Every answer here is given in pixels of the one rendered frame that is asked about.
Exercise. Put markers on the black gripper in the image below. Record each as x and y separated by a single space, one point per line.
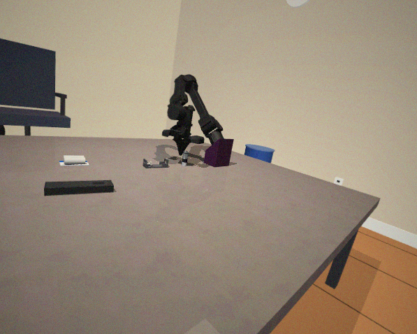
183 143

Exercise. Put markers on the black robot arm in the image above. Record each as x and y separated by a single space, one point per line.
176 110

